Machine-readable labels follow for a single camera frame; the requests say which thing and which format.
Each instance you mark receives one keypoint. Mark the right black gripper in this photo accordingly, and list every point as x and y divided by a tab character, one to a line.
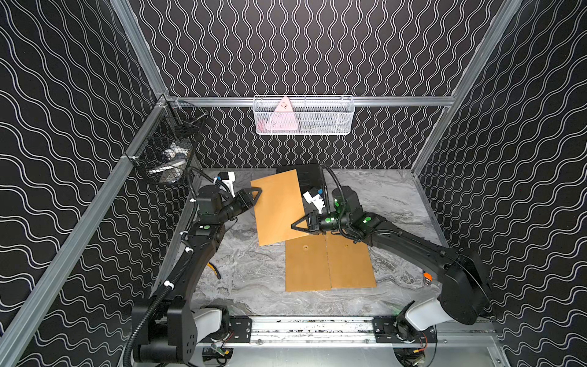
313	225

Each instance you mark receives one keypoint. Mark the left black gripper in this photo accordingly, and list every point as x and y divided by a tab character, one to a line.
241	202

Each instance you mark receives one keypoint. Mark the brown file bag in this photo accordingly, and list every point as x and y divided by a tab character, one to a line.
350	263
279	206
306	264

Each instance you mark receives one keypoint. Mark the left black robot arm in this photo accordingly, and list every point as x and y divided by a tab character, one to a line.
172	298

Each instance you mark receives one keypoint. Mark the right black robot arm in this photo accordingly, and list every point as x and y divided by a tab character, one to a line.
465	287

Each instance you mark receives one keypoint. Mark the black plastic tool case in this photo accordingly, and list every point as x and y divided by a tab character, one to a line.
308	176

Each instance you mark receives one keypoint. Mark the pink triangular sheet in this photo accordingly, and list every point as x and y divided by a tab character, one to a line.
282	119

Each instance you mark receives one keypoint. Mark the silver object in black basket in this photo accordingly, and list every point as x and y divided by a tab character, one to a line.
175	159

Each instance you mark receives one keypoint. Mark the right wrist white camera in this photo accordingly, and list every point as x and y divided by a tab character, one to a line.
315	197

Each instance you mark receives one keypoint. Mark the white wire mesh basket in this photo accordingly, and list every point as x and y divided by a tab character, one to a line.
316	114

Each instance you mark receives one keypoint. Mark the yellow handled pliers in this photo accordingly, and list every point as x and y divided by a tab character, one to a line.
214	270

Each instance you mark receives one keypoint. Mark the black wire mesh basket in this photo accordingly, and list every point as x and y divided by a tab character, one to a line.
181	122

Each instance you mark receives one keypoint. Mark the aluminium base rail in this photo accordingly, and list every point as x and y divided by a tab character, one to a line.
312	330

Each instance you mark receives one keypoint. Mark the orange handled adjustable wrench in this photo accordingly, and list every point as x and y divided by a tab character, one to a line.
427	278

